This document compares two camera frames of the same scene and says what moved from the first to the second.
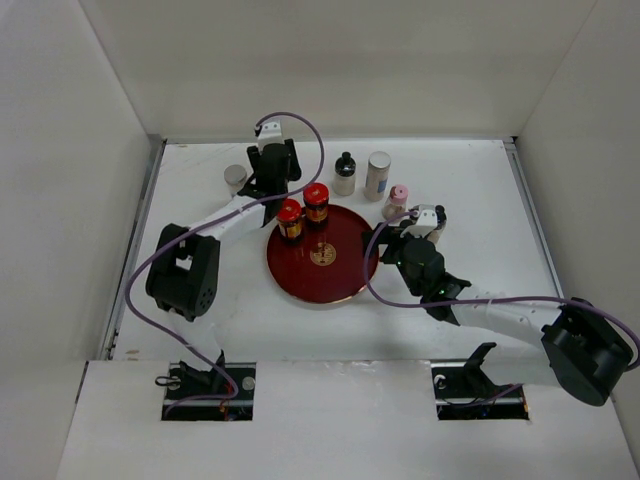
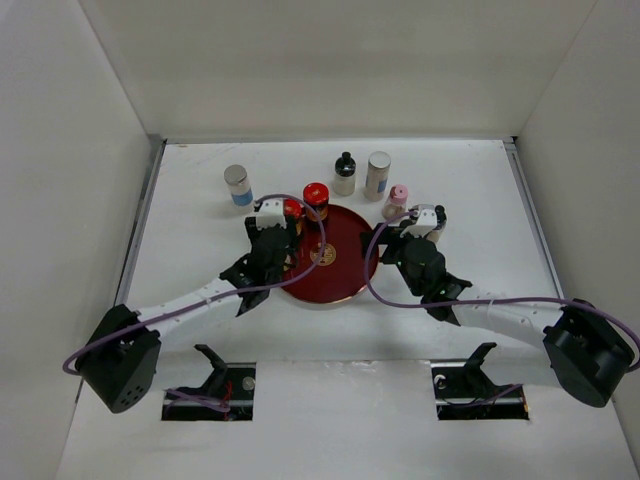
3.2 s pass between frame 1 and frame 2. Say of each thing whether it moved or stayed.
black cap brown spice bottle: stayed
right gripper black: stayed
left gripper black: moved
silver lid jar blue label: stayed
